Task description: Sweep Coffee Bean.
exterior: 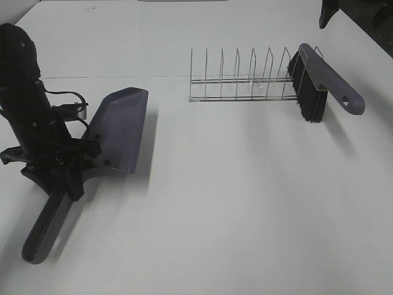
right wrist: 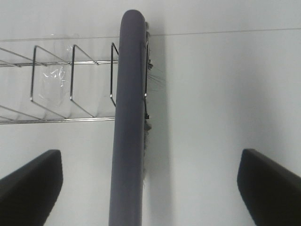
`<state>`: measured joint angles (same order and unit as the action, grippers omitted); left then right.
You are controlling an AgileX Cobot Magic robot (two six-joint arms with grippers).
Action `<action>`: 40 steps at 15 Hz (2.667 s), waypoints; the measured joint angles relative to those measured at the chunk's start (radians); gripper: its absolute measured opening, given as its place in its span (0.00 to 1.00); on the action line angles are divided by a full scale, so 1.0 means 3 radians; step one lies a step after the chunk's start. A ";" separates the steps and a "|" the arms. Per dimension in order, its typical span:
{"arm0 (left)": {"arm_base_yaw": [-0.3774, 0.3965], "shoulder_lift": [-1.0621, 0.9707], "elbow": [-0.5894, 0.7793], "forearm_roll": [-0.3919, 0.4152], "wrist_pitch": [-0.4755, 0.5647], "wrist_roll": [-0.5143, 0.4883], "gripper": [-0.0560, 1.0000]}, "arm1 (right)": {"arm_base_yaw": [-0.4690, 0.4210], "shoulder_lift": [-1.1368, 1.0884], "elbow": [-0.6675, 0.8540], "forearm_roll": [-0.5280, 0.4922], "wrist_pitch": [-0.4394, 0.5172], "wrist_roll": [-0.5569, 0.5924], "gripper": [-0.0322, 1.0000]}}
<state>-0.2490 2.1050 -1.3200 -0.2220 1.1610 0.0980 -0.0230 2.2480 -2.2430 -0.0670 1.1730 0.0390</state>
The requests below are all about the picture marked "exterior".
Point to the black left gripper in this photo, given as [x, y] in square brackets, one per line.
[45, 142]

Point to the grey plastic dustpan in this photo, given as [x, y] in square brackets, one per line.
[118, 126]

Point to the grey hand brush black bristles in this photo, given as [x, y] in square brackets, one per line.
[313, 79]

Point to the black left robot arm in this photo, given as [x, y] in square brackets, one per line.
[21, 85]

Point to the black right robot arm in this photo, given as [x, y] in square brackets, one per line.
[374, 13]

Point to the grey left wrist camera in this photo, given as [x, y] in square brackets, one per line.
[73, 111]

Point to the metal wire dish rack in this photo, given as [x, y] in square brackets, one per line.
[245, 79]

